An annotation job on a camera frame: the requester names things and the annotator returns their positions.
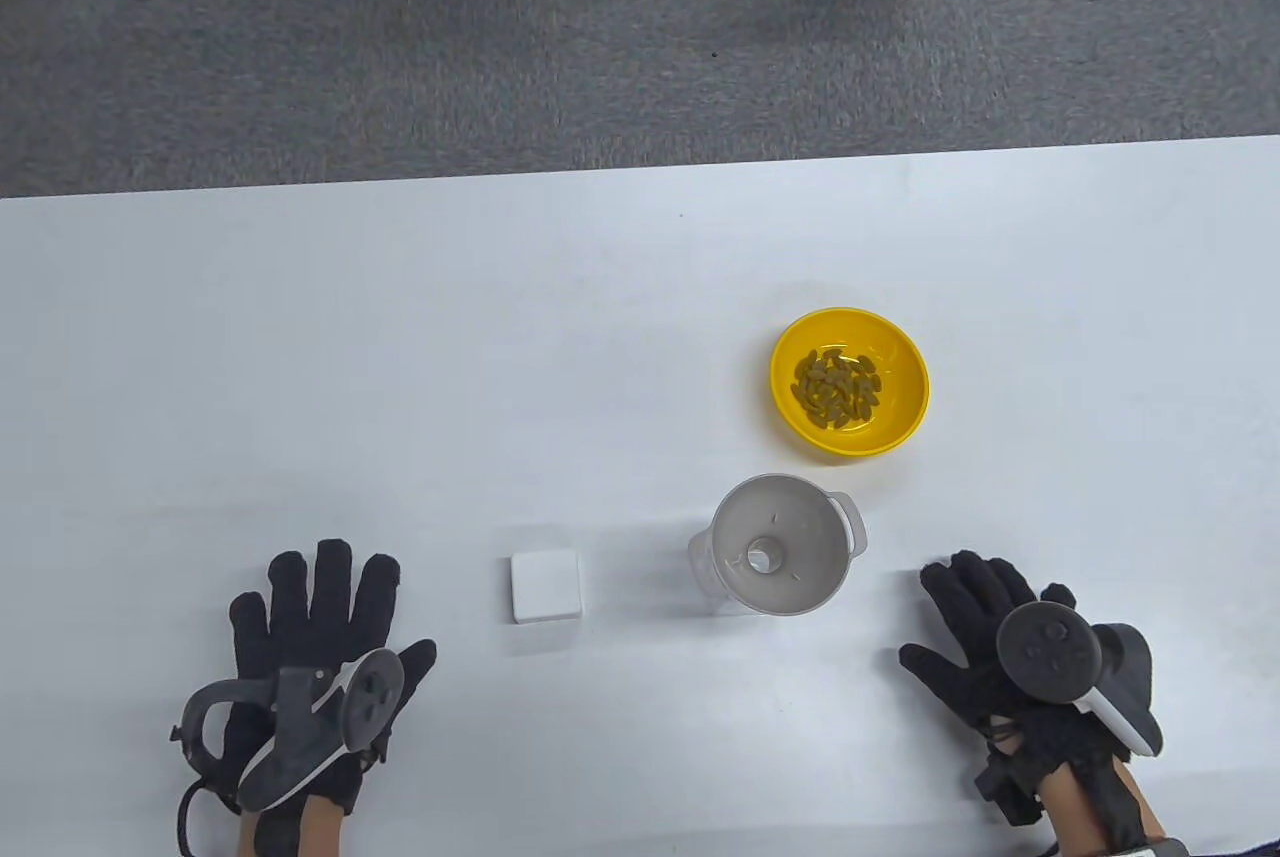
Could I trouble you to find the person's right hand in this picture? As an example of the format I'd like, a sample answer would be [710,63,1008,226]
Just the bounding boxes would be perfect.
[898,550,1133,798]

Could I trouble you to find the person's left hand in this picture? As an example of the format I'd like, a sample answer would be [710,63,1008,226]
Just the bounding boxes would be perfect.
[225,539,438,818]

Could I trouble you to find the grey funnel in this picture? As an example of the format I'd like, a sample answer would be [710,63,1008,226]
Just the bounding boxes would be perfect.
[708,474,868,616]

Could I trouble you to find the yellow bowl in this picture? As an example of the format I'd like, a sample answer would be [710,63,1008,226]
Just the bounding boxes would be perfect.
[770,307,931,460]

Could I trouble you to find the white square jar lid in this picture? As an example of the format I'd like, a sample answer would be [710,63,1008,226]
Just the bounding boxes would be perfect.
[510,550,584,623]

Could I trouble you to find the green-brown seeds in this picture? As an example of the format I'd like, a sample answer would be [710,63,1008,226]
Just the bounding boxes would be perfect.
[790,347,883,426]

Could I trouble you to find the clear square coffee jar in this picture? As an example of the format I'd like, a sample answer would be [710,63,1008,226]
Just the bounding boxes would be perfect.
[687,525,761,616]

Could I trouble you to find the person's right forearm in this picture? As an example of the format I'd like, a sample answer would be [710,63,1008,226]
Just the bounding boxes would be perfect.
[1040,759,1169,857]

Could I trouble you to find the person's left forearm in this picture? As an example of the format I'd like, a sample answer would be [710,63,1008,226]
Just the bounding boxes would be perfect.
[238,792,346,857]

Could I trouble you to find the grey ring hand controller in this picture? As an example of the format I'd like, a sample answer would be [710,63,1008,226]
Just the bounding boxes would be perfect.
[995,602,1164,760]
[170,649,406,813]

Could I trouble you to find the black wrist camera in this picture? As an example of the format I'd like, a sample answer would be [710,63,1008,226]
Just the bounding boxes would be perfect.
[975,757,1046,828]

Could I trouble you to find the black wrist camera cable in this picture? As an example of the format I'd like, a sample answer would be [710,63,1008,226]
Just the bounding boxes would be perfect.
[178,782,241,857]

